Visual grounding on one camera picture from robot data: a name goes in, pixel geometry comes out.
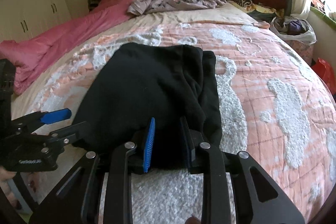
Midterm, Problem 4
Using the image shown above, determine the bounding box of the black IKISS sweater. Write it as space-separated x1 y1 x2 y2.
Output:
73 43 222 173

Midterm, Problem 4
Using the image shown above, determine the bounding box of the floral pink storage box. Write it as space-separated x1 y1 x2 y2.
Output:
285 40 314 66

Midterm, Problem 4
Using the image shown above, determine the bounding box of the pink white patterned bedspread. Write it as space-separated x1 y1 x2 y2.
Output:
12 4 335 221

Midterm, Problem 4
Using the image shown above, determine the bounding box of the white built-in wardrobe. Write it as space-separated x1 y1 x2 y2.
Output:
0 0 71 42

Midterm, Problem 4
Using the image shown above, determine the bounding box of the red plastic bag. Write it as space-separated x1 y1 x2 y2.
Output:
311 58 336 95

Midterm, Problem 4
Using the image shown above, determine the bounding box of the pink folded duvet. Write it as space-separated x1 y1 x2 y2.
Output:
1 0 135 95

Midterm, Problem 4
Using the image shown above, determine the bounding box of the white plastic bag with clothes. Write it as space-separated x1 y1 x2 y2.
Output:
269 16 317 46

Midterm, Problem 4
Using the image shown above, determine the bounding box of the striped dark pillow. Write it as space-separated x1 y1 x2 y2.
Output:
88 0 101 11

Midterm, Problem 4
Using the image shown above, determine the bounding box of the crumpled lilac garment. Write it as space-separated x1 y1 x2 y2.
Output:
127 0 226 16

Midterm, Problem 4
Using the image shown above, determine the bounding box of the person's left hand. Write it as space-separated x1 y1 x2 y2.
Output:
0 166 17 181

